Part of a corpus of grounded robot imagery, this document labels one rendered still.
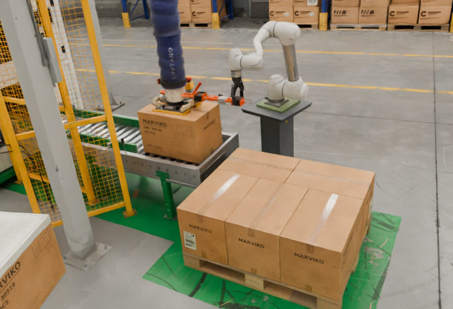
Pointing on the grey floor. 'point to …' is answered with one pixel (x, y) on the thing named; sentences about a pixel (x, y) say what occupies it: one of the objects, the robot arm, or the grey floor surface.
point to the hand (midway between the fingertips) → (238, 100)
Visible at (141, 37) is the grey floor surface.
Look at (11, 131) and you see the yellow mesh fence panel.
